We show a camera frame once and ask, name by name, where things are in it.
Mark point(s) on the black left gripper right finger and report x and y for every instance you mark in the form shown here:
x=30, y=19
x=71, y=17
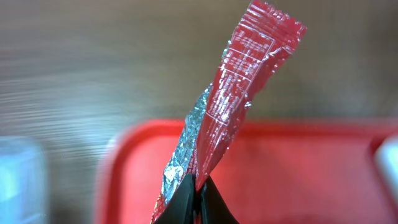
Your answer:
x=213, y=209

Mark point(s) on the red snack wrapper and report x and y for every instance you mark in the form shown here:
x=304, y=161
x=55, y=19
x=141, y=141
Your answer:
x=262, y=41

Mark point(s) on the red plastic tray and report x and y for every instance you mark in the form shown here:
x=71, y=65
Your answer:
x=276, y=171

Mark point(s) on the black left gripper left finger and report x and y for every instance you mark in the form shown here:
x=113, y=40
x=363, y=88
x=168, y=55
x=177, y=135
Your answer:
x=181, y=207

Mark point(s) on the clear plastic bin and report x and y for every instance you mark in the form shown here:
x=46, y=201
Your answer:
x=23, y=181

